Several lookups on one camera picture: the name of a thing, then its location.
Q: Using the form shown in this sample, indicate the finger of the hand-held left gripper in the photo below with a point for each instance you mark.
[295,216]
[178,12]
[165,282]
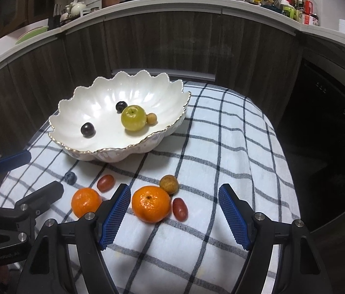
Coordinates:
[43,191]
[13,160]

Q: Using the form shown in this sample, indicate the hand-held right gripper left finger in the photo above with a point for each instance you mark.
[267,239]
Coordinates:
[114,217]

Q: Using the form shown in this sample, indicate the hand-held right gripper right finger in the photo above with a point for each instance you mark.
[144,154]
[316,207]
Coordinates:
[236,217]

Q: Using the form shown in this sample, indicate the blueberry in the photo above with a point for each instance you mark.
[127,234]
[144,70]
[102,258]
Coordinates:
[70,178]

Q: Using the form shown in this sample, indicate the orange mandarin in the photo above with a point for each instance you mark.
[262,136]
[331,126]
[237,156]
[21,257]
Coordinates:
[151,204]
[86,202]

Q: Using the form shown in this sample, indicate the red cherry tomato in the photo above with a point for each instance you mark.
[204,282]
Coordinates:
[105,183]
[180,209]

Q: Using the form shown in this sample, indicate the large brown longan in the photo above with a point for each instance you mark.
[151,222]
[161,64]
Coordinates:
[169,184]

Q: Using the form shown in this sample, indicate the dark purple plum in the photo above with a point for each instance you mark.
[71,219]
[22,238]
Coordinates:
[121,106]
[87,129]

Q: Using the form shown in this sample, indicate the yellow-green round fruit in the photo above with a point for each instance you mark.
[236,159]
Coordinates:
[133,118]

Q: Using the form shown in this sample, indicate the white scalloped ceramic bowl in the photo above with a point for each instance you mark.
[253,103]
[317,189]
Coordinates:
[99,104]

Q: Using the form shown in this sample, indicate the small brown longan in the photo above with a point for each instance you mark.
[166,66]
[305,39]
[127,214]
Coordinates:
[152,119]

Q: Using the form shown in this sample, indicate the black and white checked cloth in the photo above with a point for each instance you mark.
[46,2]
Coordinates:
[215,159]

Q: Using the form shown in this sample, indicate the black built-in dishwasher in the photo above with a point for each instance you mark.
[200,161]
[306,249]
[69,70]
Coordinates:
[328,144]

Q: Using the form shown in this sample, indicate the green plastic tray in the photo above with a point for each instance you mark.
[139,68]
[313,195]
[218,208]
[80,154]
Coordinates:
[33,33]

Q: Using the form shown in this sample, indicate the dark wooden door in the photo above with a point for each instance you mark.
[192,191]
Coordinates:
[16,3]

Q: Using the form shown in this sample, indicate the white teapot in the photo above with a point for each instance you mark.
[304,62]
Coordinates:
[77,9]

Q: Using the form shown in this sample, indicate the glass jar with dark lid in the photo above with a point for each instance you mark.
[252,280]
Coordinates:
[95,9]

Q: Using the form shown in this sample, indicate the dark wood kitchen cabinets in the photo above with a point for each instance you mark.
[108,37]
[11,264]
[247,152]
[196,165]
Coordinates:
[190,43]

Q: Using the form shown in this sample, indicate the cluster of sauce bottles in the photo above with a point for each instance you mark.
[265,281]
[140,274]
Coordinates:
[301,10]

